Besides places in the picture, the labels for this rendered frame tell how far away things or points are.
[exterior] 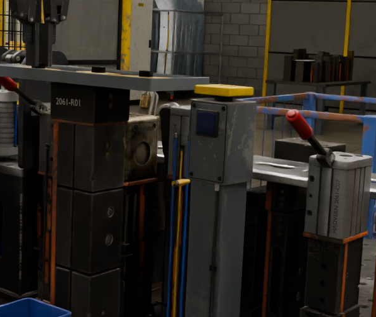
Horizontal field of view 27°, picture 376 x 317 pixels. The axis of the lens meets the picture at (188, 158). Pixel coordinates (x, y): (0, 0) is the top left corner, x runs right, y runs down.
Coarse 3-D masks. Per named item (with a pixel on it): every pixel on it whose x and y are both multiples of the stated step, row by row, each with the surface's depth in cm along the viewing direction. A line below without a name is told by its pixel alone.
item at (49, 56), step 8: (40, 24) 130; (48, 24) 129; (40, 32) 131; (48, 32) 129; (40, 40) 131; (48, 40) 129; (40, 48) 131; (48, 48) 129; (40, 56) 131; (48, 56) 129; (48, 64) 130
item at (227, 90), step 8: (200, 88) 108; (208, 88) 107; (216, 88) 106; (224, 88) 106; (232, 88) 106; (240, 88) 107; (248, 88) 109; (216, 96) 109; (224, 96) 108; (232, 96) 106
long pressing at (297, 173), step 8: (160, 144) 166; (160, 152) 154; (160, 160) 149; (256, 160) 149; (264, 160) 150; (272, 160) 150; (280, 160) 151; (288, 160) 151; (256, 168) 140; (264, 168) 141; (272, 168) 141; (280, 168) 142; (296, 168) 143; (304, 168) 143; (256, 176) 136; (264, 176) 135; (272, 176) 134; (280, 176) 133; (288, 176) 132; (296, 176) 132; (304, 176) 134; (288, 184) 132; (296, 184) 131; (304, 184) 130
